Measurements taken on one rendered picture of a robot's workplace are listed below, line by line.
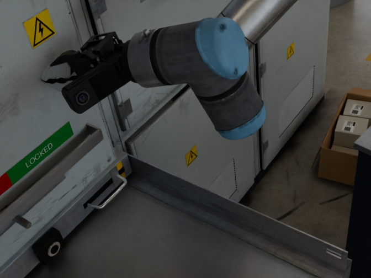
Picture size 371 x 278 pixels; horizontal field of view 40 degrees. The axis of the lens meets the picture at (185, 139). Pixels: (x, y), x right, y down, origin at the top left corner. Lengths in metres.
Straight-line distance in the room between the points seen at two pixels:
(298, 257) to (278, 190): 1.27
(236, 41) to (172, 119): 0.80
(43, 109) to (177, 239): 0.39
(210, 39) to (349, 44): 2.55
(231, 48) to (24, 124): 0.42
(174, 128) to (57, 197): 0.57
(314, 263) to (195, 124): 0.76
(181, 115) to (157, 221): 0.52
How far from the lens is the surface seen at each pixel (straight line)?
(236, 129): 0.83
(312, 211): 2.23
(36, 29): 0.93
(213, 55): 0.72
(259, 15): 0.90
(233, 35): 0.75
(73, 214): 1.13
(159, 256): 1.08
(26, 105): 0.96
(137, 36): 0.80
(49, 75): 0.92
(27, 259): 1.10
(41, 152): 1.01
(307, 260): 1.05
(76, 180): 1.11
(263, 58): 1.95
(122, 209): 1.18
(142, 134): 1.44
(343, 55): 3.14
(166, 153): 1.57
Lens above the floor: 1.71
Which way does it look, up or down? 41 degrees down
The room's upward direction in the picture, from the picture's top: 10 degrees counter-clockwise
